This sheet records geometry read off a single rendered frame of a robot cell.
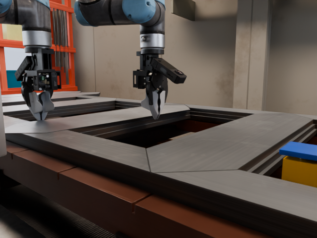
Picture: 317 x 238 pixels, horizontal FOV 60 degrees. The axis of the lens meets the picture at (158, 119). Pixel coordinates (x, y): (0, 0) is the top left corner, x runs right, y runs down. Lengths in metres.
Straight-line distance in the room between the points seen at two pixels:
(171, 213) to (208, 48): 3.18
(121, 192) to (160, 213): 0.08
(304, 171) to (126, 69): 3.74
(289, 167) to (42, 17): 0.70
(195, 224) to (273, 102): 2.99
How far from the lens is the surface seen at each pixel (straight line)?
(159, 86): 0.84
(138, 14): 0.72
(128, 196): 0.40
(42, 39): 0.84
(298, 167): 0.44
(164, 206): 0.37
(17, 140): 0.75
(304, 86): 3.24
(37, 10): 0.85
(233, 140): 0.60
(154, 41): 0.83
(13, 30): 3.82
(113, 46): 4.22
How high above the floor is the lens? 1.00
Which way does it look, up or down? 10 degrees down
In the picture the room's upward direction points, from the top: straight up
